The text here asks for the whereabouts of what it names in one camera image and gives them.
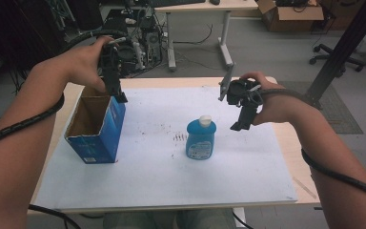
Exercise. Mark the black metal stand post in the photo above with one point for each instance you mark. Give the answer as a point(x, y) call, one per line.
point(346, 47)

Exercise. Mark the person's right hand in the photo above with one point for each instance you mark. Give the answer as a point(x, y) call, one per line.
point(278, 105)

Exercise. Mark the white-legged background desk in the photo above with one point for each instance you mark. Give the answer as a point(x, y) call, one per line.
point(203, 6)

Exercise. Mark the black computer mouse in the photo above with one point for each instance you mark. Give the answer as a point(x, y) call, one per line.
point(214, 2)

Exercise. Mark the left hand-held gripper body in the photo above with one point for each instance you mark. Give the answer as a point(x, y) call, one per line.
point(111, 70)

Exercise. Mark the blue cardboard box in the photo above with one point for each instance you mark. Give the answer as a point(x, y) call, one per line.
point(108, 133)

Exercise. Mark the black office chair base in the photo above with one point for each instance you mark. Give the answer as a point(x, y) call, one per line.
point(330, 57)

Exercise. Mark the black keyboard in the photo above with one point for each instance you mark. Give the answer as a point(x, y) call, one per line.
point(178, 2)

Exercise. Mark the large black computer tower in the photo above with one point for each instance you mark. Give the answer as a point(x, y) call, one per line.
point(116, 24)

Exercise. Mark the small black computer tower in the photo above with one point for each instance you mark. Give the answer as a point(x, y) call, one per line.
point(152, 39)

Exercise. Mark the white table mat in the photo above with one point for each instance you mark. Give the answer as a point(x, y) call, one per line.
point(158, 178)

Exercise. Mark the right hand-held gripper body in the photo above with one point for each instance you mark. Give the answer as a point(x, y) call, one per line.
point(243, 93)

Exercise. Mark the person's left hand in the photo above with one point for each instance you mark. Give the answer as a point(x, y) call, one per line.
point(82, 65)

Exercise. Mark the open brown cardboard box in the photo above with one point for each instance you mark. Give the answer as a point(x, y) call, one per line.
point(290, 17)

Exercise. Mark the blue bottle with white cap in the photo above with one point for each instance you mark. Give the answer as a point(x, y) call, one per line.
point(200, 140)

